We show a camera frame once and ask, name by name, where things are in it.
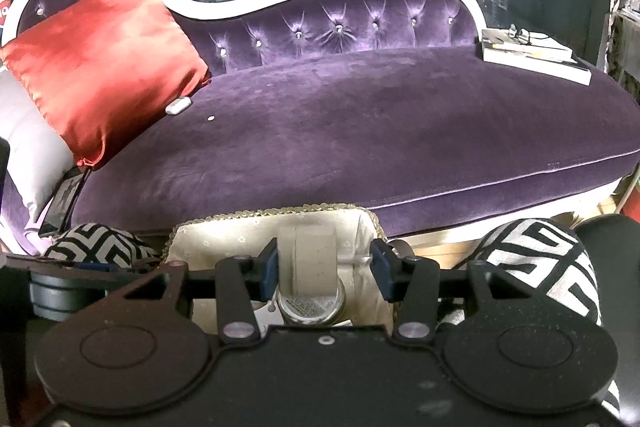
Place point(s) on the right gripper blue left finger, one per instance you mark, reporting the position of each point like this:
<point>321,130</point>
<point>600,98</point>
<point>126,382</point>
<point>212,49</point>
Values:
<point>241,281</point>

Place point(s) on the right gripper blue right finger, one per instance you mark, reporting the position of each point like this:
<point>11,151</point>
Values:
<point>412,284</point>

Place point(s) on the round silver tin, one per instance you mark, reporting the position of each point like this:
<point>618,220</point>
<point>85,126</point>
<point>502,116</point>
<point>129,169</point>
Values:
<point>311,311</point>

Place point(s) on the beige lined wicker basket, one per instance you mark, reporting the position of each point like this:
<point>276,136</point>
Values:
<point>321,249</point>

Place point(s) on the white angled plug adapter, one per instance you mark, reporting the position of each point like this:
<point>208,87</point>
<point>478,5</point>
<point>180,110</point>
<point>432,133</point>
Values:
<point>267,314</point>

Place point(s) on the black framed tablet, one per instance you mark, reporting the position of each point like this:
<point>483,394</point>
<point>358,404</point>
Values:
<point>57,218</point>

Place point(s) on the black white patterned pillow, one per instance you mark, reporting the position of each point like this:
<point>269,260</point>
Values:
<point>524,330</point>

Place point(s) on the white earbuds case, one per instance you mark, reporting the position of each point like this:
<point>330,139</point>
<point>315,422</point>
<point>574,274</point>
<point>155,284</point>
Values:
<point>178,106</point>

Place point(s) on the grey cushion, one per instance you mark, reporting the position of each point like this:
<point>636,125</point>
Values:
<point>39,158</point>

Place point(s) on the purple tufted velvet sofa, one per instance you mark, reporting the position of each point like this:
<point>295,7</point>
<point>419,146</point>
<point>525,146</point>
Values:
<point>384,104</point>

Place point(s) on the red satin cushion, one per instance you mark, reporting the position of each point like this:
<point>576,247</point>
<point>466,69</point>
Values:
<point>102,71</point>

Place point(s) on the black eyeglasses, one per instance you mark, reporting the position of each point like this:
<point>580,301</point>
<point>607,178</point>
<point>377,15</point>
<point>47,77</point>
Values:
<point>525,36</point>

